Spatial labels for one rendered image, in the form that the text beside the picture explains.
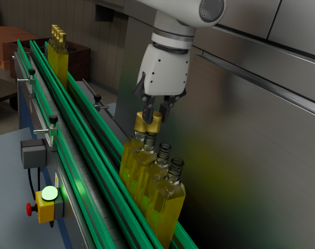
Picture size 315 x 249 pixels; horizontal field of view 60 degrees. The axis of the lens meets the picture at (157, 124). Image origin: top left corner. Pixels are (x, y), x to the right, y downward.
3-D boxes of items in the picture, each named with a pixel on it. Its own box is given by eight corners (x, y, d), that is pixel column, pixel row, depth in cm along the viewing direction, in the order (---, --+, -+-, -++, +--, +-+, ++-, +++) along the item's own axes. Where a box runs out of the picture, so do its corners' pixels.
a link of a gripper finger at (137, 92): (158, 63, 57) (165, 84, 61) (126, 81, 56) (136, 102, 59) (161, 64, 56) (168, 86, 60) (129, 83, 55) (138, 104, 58)
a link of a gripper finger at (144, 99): (150, 91, 61) (144, 118, 64) (137, 92, 59) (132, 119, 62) (157, 97, 59) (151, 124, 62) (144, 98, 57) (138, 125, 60)
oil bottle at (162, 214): (168, 252, 68) (190, 185, 58) (149, 259, 65) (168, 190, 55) (157, 234, 72) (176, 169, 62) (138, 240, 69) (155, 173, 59)
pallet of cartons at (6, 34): (50, 65, 486) (51, 42, 467) (5, 70, 423) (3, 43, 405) (15, 47, 538) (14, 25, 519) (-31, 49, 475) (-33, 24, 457)
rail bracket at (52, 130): (57, 152, 95) (59, 118, 89) (34, 155, 91) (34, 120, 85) (55, 146, 98) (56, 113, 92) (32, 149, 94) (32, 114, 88)
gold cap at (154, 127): (162, 133, 64) (166, 116, 63) (149, 134, 63) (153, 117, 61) (155, 125, 67) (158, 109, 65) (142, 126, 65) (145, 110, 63)
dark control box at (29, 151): (46, 167, 106) (46, 149, 102) (23, 170, 102) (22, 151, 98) (42, 155, 112) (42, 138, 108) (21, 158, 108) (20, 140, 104)
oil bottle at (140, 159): (147, 218, 76) (163, 154, 67) (128, 223, 73) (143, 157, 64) (138, 203, 80) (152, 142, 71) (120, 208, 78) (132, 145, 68)
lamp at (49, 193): (59, 199, 83) (59, 192, 82) (43, 203, 81) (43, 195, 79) (55, 190, 86) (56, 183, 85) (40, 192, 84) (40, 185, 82)
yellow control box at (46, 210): (63, 219, 86) (64, 201, 83) (37, 226, 82) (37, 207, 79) (58, 204, 91) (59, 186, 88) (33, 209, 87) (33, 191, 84)
